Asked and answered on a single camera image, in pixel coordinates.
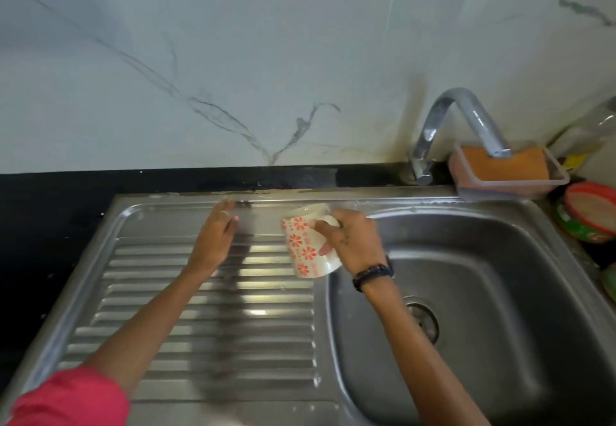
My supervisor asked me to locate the person's left hand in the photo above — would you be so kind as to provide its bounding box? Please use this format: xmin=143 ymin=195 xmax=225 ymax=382
xmin=187 ymin=199 xmax=239 ymax=275

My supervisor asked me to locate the person's right hand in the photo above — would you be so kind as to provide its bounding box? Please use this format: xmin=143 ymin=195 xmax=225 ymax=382
xmin=308 ymin=208 xmax=389 ymax=277

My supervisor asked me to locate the white cup with red flowers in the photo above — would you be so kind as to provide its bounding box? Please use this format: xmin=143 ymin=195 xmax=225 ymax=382
xmin=281 ymin=203 xmax=343 ymax=279

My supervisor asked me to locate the person's right forearm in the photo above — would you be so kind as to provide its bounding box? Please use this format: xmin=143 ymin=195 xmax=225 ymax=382
xmin=358 ymin=274 xmax=492 ymax=426

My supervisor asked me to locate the person's left forearm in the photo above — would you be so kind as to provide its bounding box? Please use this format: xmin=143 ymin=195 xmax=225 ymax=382
xmin=83 ymin=261 xmax=212 ymax=397

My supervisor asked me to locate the black wristband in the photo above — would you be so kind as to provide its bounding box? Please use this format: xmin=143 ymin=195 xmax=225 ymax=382
xmin=352 ymin=257 xmax=395 ymax=293

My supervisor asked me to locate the stainless steel sink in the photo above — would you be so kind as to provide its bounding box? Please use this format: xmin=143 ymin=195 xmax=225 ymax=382
xmin=0 ymin=186 xmax=616 ymax=426

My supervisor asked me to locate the sink drain strainer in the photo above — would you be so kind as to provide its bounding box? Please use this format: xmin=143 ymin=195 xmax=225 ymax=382
xmin=403 ymin=296 xmax=441 ymax=346

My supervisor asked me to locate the chrome faucet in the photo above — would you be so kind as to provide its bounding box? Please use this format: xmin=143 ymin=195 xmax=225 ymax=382
xmin=403 ymin=87 xmax=512 ymax=187

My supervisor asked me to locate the clear plastic sponge tray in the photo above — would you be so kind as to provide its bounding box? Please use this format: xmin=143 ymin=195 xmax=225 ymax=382
xmin=448 ymin=142 xmax=571 ymax=200

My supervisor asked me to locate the orange sponge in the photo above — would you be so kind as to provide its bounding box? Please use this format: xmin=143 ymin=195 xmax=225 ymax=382
xmin=459 ymin=145 xmax=550 ymax=182

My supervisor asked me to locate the red sleeve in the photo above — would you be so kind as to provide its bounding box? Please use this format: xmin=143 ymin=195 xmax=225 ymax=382
xmin=5 ymin=365 xmax=132 ymax=426

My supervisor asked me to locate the round red and green container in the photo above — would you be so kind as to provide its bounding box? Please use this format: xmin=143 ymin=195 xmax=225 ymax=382
xmin=553 ymin=181 xmax=616 ymax=244

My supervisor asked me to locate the clear plastic bottle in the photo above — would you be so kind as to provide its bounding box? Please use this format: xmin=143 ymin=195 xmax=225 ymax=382
xmin=549 ymin=97 xmax=616 ymax=171

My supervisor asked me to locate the green object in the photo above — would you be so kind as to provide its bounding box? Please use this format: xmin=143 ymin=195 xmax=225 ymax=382
xmin=601 ymin=263 xmax=616 ymax=302

